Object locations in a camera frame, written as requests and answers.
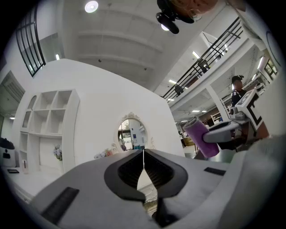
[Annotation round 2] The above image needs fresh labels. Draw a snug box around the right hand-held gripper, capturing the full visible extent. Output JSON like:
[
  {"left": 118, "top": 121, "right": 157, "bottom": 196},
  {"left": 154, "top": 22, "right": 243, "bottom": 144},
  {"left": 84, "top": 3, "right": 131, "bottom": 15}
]
[{"left": 202, "top": 89, "right": 264, "bottom": 153}]

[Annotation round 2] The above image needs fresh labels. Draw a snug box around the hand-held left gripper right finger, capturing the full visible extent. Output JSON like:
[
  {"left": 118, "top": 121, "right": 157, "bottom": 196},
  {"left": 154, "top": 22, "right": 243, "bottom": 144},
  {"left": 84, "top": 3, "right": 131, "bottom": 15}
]
[{"left": 143, "top": 149, "right": 231, "bottom": 229}]

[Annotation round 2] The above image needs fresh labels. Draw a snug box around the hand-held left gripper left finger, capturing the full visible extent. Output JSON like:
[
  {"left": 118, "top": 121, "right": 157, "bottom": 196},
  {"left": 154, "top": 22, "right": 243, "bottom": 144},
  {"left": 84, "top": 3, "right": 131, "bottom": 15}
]
[{"left": 29, "top": 149, "right": 162, "bottom": 229}]

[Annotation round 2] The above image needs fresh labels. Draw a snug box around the purple cloth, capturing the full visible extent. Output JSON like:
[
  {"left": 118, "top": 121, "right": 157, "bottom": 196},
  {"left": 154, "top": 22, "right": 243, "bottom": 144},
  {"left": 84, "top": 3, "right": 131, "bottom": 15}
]
[{"left": 183, "top": 116, "right": 220, "bottom": 158}]

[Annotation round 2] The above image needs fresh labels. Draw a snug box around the person's right forearm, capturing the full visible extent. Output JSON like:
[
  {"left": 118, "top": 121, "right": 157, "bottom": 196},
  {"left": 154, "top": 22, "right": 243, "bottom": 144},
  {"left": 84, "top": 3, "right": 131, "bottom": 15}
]
[{"left": 257, "top": 122, "right": 271, "bottom": 140}]

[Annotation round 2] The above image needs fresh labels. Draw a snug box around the white tabletop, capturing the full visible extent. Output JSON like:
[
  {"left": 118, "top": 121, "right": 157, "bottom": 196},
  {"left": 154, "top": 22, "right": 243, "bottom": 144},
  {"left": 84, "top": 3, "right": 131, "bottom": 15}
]
[{"left": 1, "top": 166, "right": 67, "bottom": 202}]

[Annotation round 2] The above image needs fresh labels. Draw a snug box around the pink and white flower bunch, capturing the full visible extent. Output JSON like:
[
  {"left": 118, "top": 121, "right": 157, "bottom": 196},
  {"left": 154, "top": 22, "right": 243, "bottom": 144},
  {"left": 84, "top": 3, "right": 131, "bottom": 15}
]
[{"left": 93, "top": 147, "right": 117, "bottom": 160}]

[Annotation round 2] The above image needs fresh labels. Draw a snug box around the pale blue flower bouquet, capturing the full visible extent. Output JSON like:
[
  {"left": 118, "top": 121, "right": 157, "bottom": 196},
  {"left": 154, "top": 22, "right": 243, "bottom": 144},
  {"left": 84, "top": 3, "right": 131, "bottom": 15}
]
[{"left": 53, "top": 144, "right": 63, "bottom": 161}]

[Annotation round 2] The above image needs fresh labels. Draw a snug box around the person's grey shirt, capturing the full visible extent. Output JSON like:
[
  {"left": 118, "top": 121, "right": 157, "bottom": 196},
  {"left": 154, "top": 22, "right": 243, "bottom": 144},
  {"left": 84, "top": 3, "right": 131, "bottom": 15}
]
[{"left": 201, "top": 134, "right": 286, "bottom": 229}]

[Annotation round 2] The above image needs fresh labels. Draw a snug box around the black metal railing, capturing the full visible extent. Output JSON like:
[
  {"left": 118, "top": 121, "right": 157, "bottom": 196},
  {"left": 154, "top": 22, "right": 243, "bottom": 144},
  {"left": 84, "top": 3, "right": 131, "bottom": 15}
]
[{"left": 162, "top": 17, "right": 244, "bottom": 102}]

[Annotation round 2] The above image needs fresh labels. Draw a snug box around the white shelf unit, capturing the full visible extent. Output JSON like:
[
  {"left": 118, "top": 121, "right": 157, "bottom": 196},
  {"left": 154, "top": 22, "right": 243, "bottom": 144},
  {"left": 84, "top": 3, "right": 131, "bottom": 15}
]
[{"left": 19, "top": 89, "right": 80, "bottom": 175}]

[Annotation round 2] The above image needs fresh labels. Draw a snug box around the white and black appliance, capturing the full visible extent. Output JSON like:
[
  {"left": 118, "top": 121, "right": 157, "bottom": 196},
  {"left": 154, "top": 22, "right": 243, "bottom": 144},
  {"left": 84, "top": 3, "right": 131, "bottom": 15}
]
[{"left": 0, "top": 137, "right": 17, "bottom": 168}]

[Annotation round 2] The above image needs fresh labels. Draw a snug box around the person's face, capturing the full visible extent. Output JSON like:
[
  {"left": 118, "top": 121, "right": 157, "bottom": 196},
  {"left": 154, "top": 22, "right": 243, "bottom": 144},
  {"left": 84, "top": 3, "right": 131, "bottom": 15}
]
[{"left": 174, "top": 0, "right": 216, "bottom": 21}]

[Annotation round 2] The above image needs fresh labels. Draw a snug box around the black framed window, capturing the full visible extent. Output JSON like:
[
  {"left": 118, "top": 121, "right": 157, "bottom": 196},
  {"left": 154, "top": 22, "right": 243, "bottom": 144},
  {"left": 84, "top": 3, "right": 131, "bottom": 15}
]
[{"left": 15, "top": 5, "right": 47, "bottom": 78}]

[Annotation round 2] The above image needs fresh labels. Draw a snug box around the round ceiling lamp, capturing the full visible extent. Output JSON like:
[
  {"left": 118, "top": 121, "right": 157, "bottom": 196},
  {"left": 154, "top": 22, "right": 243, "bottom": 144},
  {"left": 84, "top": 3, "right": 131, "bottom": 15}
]
[{"left": 84, "top": 0, "right": 99, "bottom": 13}]

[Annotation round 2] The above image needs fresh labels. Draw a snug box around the oval mirror with ornate frame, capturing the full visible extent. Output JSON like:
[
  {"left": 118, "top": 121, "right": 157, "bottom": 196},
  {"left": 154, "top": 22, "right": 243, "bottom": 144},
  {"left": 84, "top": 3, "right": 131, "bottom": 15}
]
[{"left": 113, "top": 111, "right": 155, "bottom": 153}]

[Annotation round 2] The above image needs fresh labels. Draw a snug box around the framed wall picture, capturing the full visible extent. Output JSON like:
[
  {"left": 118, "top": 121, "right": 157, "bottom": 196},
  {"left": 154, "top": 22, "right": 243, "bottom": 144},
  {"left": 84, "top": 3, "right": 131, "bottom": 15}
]
[{"left": 265, "top": 59, "right": 278, "bottom": 76}]

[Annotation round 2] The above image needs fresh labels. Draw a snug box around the black head-worn camera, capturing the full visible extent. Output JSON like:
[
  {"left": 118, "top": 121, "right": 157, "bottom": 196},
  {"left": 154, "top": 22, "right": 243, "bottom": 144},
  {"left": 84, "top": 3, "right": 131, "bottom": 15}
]
[{"left": 156, "top": 0, "right": 195, "bottom": 34}]

